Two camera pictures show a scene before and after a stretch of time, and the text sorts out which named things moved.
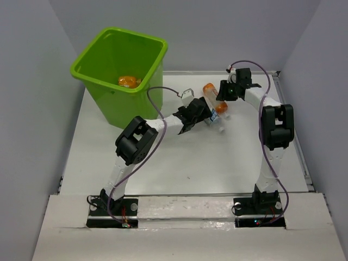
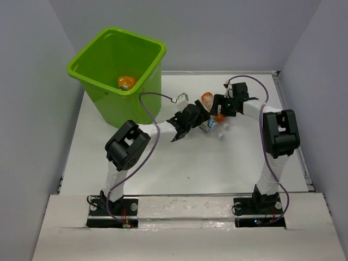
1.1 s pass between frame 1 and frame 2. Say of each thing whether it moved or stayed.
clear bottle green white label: moved
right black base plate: stayed
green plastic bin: stayed
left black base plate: stayed
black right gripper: moved
